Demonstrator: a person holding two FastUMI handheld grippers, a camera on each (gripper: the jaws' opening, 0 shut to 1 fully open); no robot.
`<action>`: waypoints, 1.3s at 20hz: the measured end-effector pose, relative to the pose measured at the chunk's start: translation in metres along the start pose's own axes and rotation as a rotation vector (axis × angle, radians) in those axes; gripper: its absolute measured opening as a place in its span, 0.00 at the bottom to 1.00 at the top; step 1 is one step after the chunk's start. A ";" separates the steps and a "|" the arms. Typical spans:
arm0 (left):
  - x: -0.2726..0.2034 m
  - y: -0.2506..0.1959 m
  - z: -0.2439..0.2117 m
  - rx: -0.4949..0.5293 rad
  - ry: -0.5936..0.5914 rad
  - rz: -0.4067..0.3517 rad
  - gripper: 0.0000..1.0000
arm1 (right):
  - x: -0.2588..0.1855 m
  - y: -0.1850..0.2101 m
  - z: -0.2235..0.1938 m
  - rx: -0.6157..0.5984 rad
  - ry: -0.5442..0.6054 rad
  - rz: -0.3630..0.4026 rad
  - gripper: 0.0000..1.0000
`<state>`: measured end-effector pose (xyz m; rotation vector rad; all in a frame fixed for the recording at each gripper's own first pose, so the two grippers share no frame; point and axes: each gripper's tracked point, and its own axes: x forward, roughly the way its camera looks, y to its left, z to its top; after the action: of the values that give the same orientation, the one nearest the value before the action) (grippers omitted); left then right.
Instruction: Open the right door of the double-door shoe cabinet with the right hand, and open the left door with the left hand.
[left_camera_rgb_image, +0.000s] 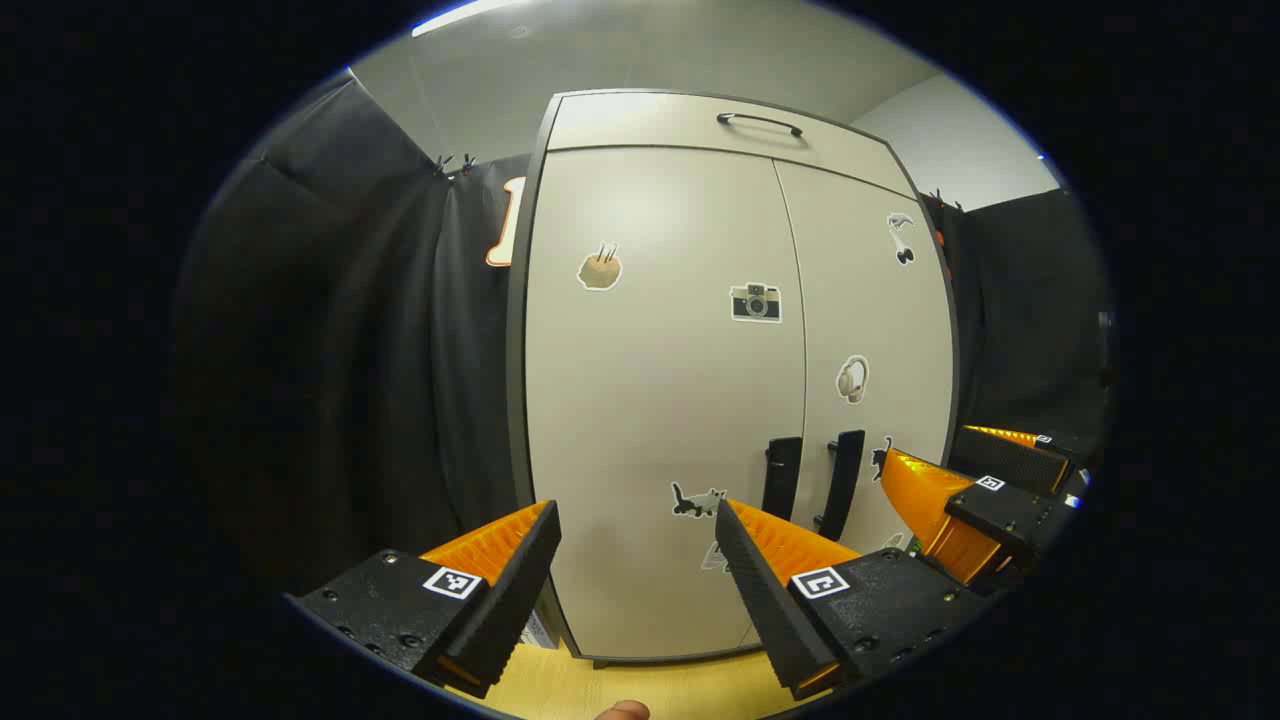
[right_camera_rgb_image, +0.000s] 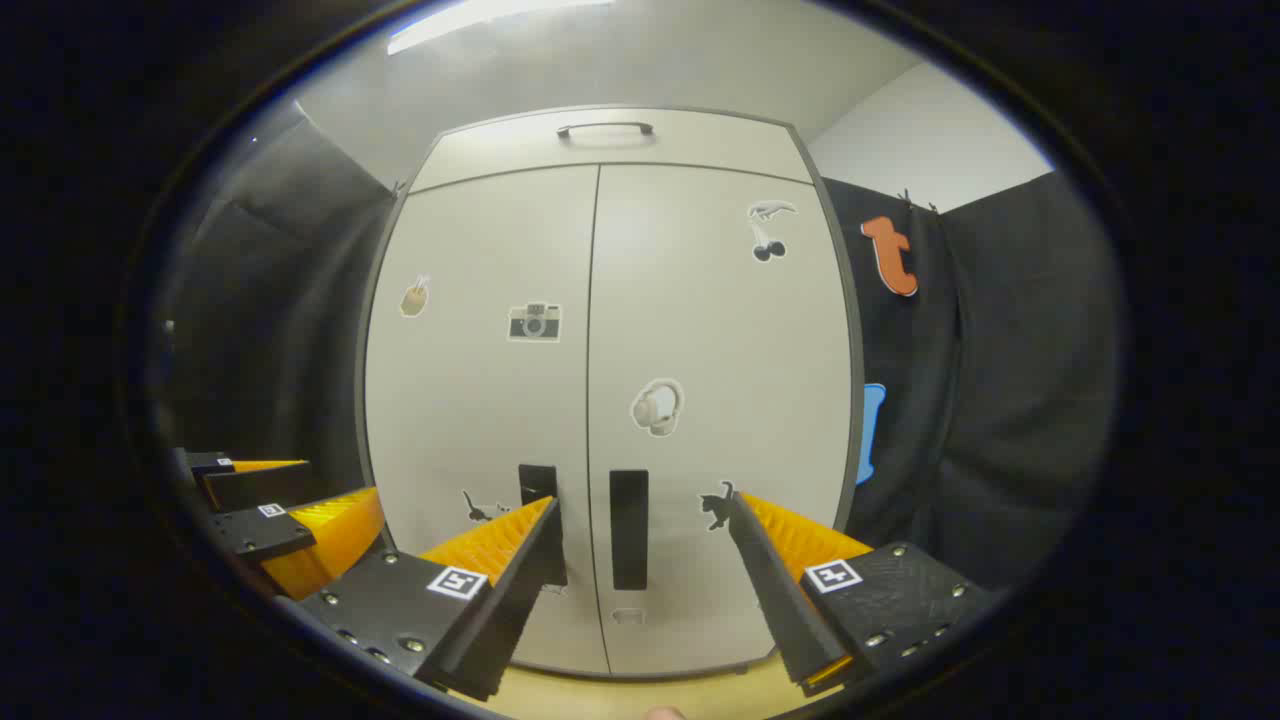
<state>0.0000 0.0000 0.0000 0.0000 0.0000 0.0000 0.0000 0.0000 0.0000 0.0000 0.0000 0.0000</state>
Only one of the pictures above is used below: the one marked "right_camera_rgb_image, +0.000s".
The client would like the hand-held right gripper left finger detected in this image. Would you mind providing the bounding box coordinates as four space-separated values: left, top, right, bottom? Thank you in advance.
298 495 569 703

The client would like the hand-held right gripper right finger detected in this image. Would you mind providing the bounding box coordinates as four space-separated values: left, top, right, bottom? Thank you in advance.
725 490 991 698

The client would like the black door handle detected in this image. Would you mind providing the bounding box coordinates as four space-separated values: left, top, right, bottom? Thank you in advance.
518 463 569 586
610 470 649 591

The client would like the white door with camera sticker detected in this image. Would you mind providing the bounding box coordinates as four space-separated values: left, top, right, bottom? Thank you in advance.
365 165 601 676

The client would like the white door with headphones sticker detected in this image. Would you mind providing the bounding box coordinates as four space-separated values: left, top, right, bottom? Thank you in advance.
585 163 856 679

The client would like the white double-door shoe cabinet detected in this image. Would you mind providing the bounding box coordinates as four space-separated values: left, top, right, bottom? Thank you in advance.
355 103 866 681

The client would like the white cabinet drawer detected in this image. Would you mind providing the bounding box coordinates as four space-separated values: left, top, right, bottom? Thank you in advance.
410 108 813 193

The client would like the black backdrop cloth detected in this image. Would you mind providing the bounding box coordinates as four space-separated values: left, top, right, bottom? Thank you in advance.
160 100 1123 601

